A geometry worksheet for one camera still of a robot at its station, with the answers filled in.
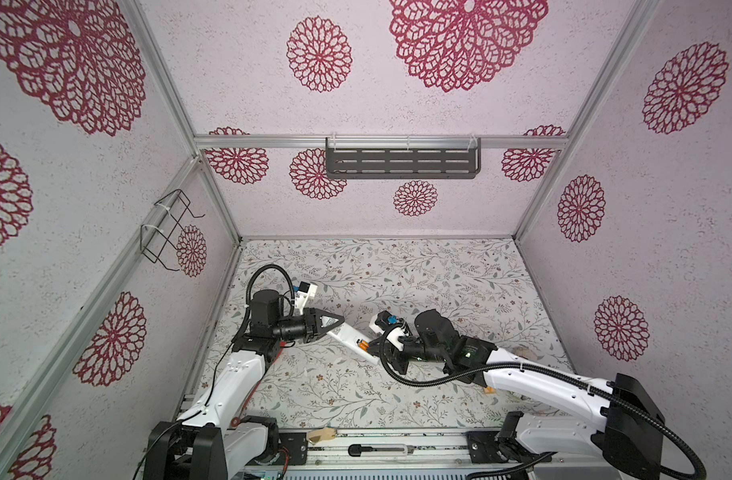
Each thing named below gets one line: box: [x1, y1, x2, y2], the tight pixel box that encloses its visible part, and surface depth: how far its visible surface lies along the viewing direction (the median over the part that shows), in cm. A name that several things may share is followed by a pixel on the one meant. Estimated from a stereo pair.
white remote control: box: [326, 323, 380, 365], surface depth 74 cm
